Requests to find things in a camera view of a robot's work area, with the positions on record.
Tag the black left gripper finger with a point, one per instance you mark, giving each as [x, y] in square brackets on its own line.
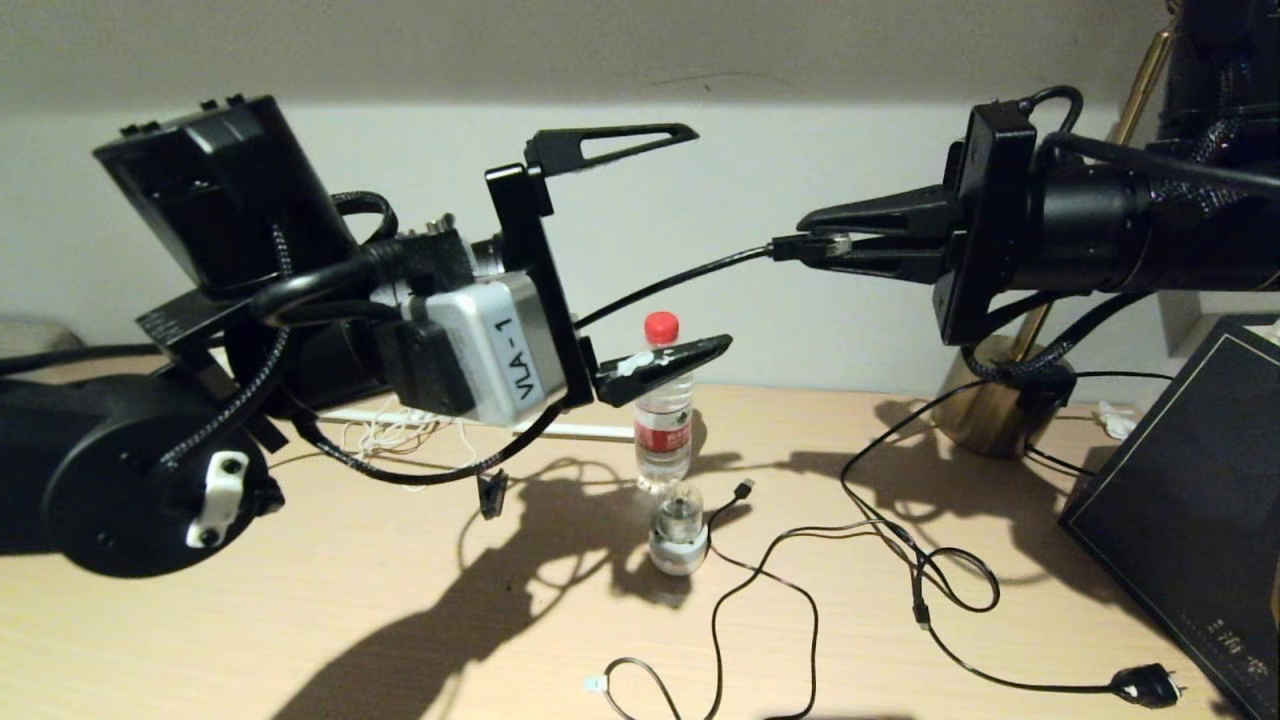
[650, 370]
[560, 150]

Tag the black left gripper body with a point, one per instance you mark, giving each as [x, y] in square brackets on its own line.
[520, 220]

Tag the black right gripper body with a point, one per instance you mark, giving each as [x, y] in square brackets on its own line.
[990, 220]

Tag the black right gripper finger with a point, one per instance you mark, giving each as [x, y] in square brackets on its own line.
[910, 265]
[900, 212]

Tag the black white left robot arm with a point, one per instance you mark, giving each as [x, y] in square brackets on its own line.
[150, 480]

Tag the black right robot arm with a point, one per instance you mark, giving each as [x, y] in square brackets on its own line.
[1100, 220]

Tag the white router with antennas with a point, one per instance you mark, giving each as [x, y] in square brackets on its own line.
[600, 431]

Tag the clear water bottle red cap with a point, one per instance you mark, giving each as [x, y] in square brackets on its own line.
[663, 440]

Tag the brass desk lamp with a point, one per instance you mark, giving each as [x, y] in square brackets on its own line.
[985, 425]

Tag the small glass dome night light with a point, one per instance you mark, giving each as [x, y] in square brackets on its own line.
[678, 550]

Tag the small black clip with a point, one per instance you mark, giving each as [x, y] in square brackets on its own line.
[492, 500]

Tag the crumpled white tissue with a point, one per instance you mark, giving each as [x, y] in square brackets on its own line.
[1112, 420]

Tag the black lamp switch box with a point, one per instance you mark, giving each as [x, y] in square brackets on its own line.
[1050, 395]

